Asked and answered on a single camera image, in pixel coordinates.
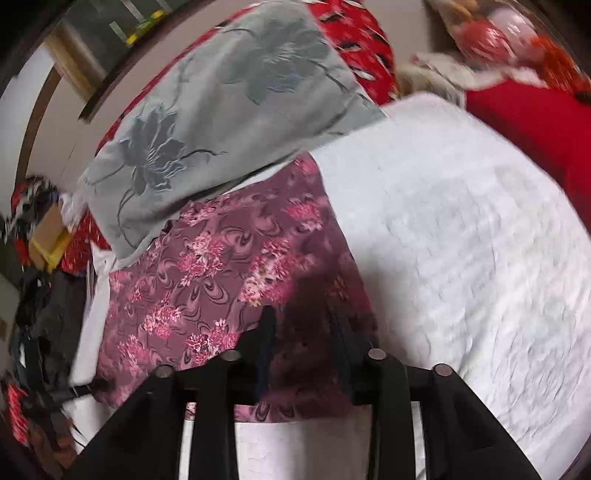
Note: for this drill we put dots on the white quilted mattress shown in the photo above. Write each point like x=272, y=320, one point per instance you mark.
x=461, y=230

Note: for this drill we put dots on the dark olive jacket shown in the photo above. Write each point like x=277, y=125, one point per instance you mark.
x=60, y=314

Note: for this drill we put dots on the beige cloth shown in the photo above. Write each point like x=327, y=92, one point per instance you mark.
x=429, y=81

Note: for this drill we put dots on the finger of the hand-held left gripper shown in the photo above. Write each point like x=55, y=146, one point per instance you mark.
x=90, y=387

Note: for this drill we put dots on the grey floral pillow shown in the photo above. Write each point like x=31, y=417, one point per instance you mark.
x=221, y=115

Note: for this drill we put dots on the yellow plastic object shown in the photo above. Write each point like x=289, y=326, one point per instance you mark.
x=57, y=256

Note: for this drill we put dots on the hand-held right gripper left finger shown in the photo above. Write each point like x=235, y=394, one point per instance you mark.
x=265, y=350

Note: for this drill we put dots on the purple floral garment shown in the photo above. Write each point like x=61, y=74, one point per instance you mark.
x=207, y=277

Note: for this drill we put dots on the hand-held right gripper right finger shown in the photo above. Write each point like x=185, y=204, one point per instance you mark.
x=344, y=357

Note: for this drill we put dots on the plain red cloth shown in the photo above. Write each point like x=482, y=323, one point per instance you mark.
x=531, y=124

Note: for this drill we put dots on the cardboard box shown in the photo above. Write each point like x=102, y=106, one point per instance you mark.
x=46, y=235

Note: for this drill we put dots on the red patterned blanket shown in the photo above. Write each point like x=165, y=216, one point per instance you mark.
x=355, y=41

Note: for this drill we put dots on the pile of dark clothes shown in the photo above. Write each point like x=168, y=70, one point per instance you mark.
x=27, y=207

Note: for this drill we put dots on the red plush toy bag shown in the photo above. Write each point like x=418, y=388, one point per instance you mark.
x=480, y=37

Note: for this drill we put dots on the yellow green toy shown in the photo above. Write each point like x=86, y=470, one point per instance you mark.
x=145, y=25

